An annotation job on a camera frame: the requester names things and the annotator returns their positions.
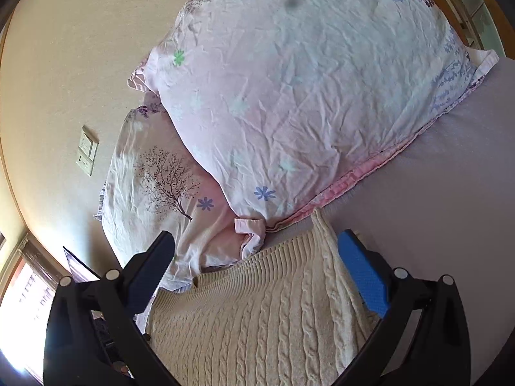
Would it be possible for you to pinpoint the pink tree-print pillow left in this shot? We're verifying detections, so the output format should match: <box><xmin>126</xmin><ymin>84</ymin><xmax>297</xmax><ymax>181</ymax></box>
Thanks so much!
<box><xmin>98</xmin><ymin>92</ymin><xmax>265</xmax><ymax>291</ymax></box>

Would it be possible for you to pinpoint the person left hand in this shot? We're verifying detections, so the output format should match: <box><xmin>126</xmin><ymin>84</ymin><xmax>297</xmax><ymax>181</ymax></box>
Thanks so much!
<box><xmin>113</xmin><ymin>362</ymin><xmax>129</xmax><ymax>375</ymax></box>

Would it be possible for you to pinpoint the white wall switch socket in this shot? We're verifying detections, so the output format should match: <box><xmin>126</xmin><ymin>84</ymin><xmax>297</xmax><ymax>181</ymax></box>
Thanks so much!
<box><xmin>76</xmin><ymin>125</ymin><xmax>98</xmax><ymax>177</ymax></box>

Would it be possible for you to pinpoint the pink floral pillow right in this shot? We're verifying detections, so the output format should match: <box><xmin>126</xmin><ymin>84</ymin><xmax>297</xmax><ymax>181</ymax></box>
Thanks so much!
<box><xmin>128</xmin><ymin>0</ymin><xmax>499</xmax><ymax>232</ymax></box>

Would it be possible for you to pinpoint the flat dark monitor screen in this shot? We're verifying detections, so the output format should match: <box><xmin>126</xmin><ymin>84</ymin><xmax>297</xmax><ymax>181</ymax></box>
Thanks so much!
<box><xmin>63</xmin><ymin>247</ymin><xmax>100</xmax><ymax>282</ymax></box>

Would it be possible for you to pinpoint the lavender bed sheet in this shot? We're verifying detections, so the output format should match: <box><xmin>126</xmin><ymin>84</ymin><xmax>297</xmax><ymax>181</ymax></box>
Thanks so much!
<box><xmin>132</xmin><ymin>53</ymin><xmax>515</xmax><ymax>386</ymax></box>

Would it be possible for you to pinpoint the cream cable-knit sweater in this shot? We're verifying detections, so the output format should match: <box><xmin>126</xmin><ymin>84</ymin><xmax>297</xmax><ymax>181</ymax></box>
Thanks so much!
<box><xmin>146</xmin><ymin>210</ymin><xmax>379</xmax><ymax>385</ymax></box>

